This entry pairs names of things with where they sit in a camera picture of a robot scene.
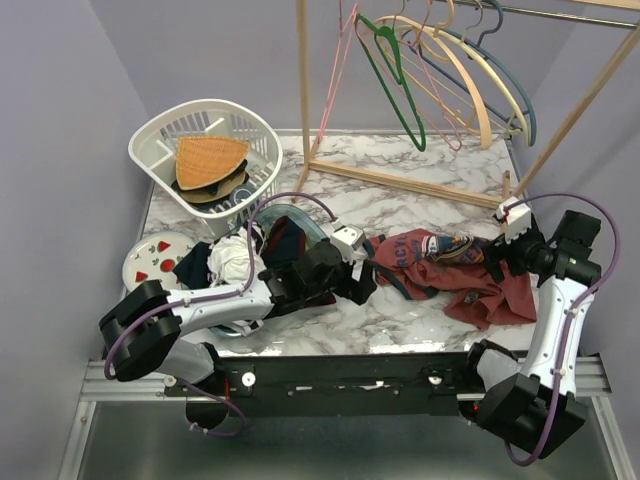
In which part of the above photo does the red tank top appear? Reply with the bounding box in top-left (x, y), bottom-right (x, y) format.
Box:
top-left (363, 228), bottom-right (536, 330)

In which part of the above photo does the blue plastic hanger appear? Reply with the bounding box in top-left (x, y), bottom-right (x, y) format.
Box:
top-left (380, 1), bottom-right (537, 148)

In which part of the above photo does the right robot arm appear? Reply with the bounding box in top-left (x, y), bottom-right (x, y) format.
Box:
top-left (459, 205), bottom-right (601, 466)

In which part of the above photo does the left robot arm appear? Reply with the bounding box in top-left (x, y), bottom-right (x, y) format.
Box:
top-left (99, 241), bottom-right (376, 395)

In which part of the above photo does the cream plastic hanger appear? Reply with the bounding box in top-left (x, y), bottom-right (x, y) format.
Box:
top-left (415, 1), bottom-right (537, 146)

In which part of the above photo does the light wooden hanger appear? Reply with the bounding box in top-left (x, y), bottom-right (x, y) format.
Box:
top-left (360, 1), bottom-right (493, 149)

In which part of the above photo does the green plastic hanger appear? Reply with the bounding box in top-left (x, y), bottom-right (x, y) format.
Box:
top-left (354, 13), bottom-right (427, 152)

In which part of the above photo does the black white striped garment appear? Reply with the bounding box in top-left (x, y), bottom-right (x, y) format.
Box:
top-left (204, 224), bottom-right (269, 337)

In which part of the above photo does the wooden clothes rack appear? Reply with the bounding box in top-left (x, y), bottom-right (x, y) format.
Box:
top-left (290, 0), bottom-right (640, 211)

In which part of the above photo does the white plastic laundry basket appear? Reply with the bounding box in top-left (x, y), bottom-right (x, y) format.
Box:
top-left (128, 99), bottom-right (283, 237)

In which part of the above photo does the orange woven fan mat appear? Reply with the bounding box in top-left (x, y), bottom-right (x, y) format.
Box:
top-left (175, 136), bottom-right (250, 191)

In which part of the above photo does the watermelon pattern plate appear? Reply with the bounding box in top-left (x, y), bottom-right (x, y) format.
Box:
top-left (122, 231), bottom-right (196, 292)

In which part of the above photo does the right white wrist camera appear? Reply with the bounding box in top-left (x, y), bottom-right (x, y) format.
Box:
top-left (493, 197), bottom-right (532, 245)

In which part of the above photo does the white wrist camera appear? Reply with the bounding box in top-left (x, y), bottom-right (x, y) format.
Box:
top-left (493, 197), bottom-right (532, 245)
top-left (330, 225), bottom-right (367, 280)

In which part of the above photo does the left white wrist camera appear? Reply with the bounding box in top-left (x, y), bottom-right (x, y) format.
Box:
top-left (330, 225), bottom-right (367, 280)

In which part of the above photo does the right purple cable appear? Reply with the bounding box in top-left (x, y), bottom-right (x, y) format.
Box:
top-left (504, 193), bottom-right (621, 467)

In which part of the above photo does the purple cable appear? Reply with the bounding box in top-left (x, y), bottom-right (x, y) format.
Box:
top-left (102, 191), bottom-right (344, 439)
top-left (504, 193), bottom-right (621, 467)

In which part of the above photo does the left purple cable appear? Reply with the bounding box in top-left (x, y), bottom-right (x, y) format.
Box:
top-left (102, 191), bottom-right (344, 439)

